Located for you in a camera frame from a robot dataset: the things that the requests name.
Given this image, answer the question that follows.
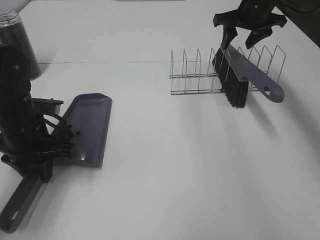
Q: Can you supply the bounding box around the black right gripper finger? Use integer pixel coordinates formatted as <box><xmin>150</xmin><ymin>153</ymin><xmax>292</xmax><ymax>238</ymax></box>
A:
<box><xmin>221</xmin><ymin>25</ymin><xmax>238</xmax><ymax>50</ymax></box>
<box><xmin>245</xmin><ymin>27</ymin><xmax>273</xmax><ymax>49</ymax></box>

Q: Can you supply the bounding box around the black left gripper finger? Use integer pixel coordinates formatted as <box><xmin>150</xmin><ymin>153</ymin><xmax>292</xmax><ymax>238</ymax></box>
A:
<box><xmin>40</xmin><ymin>159</ymin><xmax>54</xmax><ymax>184</ymax></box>

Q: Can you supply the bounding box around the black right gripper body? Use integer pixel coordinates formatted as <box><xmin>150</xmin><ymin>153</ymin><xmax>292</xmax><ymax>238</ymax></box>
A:
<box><xmin>213</xmin><ymin>7</ymin><xmax>287</xmax><ymax>31</ymax></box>

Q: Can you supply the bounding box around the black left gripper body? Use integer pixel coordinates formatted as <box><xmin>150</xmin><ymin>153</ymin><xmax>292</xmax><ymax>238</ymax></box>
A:
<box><xmin>0</xmin><ymin>97</ymin><xmax>74</xmax><ymax>170</ymax></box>

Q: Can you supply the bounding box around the purple plastic dustpan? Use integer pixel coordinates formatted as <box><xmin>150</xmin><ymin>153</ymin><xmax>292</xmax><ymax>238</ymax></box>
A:
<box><xmin>0</xmin><ymin>93</ymin><xmax>112</xmax><ymax>234</ymax></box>

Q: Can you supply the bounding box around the purple brush with black bristles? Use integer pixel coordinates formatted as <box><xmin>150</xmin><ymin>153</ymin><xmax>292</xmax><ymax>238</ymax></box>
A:
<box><xmin>212</xmin><ymin>45</ymin><xmax>285</xmax><ymax>108</ymax></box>

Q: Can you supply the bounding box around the pile of coffee beans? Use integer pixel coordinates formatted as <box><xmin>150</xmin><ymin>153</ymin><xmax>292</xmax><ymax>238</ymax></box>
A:
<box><xmin>57</xmin><ymin>124</ymin><xmax>82</xmax><ymax>143</ymax></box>

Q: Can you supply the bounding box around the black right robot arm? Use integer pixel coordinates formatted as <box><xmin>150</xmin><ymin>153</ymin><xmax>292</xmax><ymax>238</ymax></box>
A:
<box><xmin>212</xmin><ymin>0</ymin><xmax>287</xmax><ymax>50</ymax></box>

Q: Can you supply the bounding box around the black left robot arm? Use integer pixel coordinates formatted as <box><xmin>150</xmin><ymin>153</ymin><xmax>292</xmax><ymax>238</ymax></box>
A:
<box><xmin>0</xmin><ymin>44</ymin><xmax>74</xmax><ymax>183</ymax></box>

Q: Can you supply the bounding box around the glass jar of coffee beans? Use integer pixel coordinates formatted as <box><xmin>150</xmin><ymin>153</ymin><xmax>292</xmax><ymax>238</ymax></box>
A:
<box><xmin>0</xmin><ymin>10</ymin><xmax>42</xmax><ymax>81</ymax></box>

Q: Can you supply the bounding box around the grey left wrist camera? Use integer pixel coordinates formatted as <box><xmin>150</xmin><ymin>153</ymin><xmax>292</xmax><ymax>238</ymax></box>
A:
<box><xmin>32</xmin><ymin>98</ymin><xmax>64</xmax><ymax>115</ymax></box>

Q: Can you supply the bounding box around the metal wire dish rack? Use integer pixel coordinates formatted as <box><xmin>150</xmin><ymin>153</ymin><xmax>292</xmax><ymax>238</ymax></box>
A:
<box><xmin>169</xmin><ymin>45</ymin><xmax>287</xmax><ymax>96</ymax></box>

